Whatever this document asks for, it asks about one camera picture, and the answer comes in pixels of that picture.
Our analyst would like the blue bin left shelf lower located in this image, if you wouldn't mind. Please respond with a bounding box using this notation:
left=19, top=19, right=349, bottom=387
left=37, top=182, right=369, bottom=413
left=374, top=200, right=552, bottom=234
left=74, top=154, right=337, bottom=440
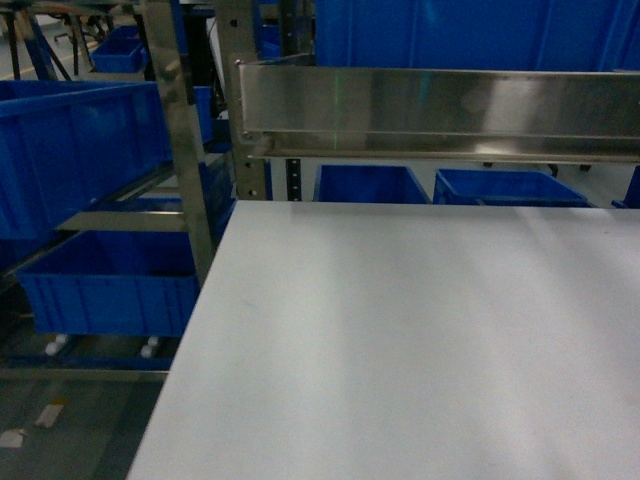
left=17, top=231, right=199, bottom=337

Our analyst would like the blue bin left shelf upper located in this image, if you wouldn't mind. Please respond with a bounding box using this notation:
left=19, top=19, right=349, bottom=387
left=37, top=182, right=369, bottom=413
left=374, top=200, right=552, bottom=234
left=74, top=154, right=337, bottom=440
left=1, top=80, right=171, bottom=240

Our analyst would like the large blue bin upper shelf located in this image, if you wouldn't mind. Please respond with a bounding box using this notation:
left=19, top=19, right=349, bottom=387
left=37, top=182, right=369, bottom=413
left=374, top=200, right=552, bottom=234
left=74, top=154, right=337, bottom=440
left=315, top=0, right=639, bottom=72

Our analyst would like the blue bin below rail centre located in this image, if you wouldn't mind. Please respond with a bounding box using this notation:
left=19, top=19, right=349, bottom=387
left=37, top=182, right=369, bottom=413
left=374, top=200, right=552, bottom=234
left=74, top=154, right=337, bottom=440
left=313, top=165, right=431, bottom=205

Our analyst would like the blue bin below rail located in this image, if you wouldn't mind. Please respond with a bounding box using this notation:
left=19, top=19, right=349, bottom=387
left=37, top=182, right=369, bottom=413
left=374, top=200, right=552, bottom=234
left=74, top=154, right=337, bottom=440
left=313, top=165, right=431, bottom=205
left=433, top=169, right=592, bottom=208

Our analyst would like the stainless steel shelf rail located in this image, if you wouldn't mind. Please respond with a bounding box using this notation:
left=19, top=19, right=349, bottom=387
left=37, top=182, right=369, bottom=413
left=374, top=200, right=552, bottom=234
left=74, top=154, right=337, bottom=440
left=235, top=56, right=639, bottom=164

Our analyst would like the blue bin below rail right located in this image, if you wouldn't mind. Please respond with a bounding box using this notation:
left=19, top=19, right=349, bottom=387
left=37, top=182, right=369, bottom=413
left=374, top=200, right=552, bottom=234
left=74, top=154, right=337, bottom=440
left=433, top=169, right=592, bottom=208

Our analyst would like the steel shelf upright post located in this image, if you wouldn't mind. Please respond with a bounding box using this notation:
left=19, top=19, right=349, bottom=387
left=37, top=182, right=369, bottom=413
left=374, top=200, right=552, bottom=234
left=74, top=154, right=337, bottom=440
left=141, top=1, right=215, bottom=284

